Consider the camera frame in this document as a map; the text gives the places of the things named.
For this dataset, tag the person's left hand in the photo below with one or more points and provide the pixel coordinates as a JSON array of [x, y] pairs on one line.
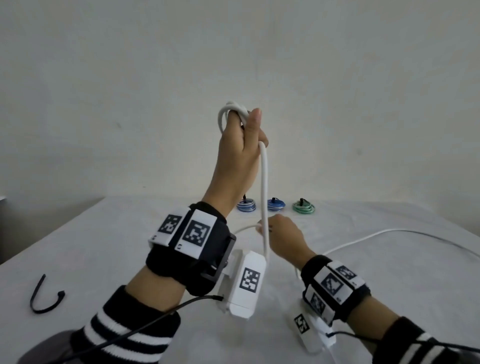
[[234, 165]]

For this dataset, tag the person's right hand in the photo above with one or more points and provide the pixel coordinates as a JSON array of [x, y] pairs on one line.
[[287, 238]]

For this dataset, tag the person's right fingers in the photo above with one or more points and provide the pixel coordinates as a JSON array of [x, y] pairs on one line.
[[270, 224]]

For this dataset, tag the person's left thumb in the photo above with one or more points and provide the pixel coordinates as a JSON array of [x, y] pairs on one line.
[[252, 125]]

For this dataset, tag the person's left forearm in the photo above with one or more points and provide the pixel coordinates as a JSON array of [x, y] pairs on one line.
[[150, 292]]

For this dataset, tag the person's right forearm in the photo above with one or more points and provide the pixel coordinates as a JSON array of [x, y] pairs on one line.
[[378, 322]]

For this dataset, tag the black wristband with marker tags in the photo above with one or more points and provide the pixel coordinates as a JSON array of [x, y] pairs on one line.
[[337, 288], [202, 258]]

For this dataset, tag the white table cloth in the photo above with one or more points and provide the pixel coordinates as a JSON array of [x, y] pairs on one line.
[[93, 255]]

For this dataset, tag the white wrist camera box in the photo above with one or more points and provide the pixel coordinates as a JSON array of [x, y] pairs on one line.
[[243, 296], [313, 333]]

